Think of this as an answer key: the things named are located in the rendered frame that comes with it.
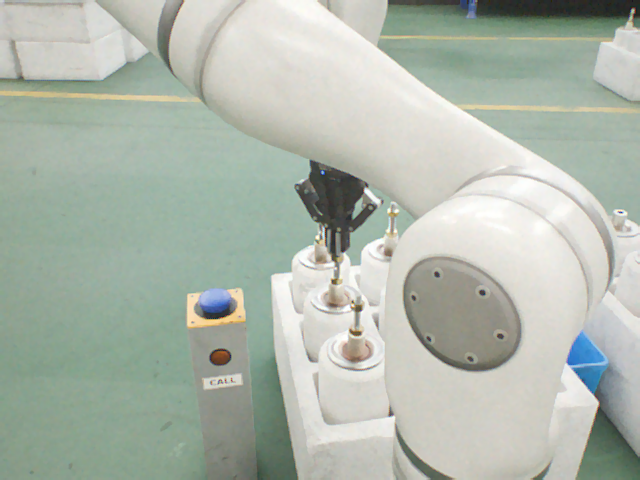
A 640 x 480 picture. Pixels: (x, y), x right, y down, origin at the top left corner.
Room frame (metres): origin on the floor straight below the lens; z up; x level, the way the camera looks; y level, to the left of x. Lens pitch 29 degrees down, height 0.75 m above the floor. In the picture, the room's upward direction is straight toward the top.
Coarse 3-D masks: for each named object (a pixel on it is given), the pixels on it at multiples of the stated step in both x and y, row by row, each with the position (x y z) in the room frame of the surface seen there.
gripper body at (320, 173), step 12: (312, 168) 0.68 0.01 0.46; (324, 168) 0.67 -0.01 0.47; (312, 180) 0.71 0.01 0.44; (324, 180) 0.70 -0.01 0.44; (336, 180) 0.69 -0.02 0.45; (348, 180) 0.68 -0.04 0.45; (360, 180) 0.67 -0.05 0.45; (348, 192) 0.68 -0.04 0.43; (360, 192) 0.67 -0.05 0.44; (348, 204) 0.68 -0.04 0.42
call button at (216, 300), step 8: (216, 288) 0.61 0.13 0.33; (200, 296) 0.59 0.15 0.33; (208, 296) 0.59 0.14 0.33; (216, 296) 0.59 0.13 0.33; (224, 296) 0.59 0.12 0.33; (200, 304) 0.58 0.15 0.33; (208, 304) 0.58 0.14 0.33; (216, 304) 0.58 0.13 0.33; (224, 304) 0.58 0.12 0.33; (208, 312) 0.58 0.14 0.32; (216, 312) 0.58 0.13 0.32
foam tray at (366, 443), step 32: (288, 288) 0.83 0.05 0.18; (288, 320) 0.74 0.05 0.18; (288, 352) 0.67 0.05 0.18; (288, 384) 0.67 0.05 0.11; (576, 384) 0.60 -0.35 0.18; (288, 416) 0.68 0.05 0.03; (320, 416) 0.54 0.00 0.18; (576, 416) 0.56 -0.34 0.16; (320, 448) 0.50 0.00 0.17; (352, 448) 0.50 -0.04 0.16; (384, 448) 0.51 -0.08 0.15; (576, 448) 0.56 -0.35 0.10
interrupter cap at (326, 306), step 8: (320, 288) 0.72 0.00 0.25; (328, 288) 0.72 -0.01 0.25; (344, 288) 0.72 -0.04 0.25; (352, 288) 0.72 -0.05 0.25; (312, 296) 0.70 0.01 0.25; (320, 296) 0.70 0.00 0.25; (328, 296) 0.71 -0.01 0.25; (344, 296) 0.71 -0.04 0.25; (352, 296) 0.70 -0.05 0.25; (312, 304) 0.68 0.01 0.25; (320, 304) 0.68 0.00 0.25; (328, 304) 0.68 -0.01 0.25; (336, 304) 0.69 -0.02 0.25; (344, 304) 0.68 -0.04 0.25; (328, 312) 0.66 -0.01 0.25; (336, 312) 0.66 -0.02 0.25; (344, 312) 0.66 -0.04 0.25
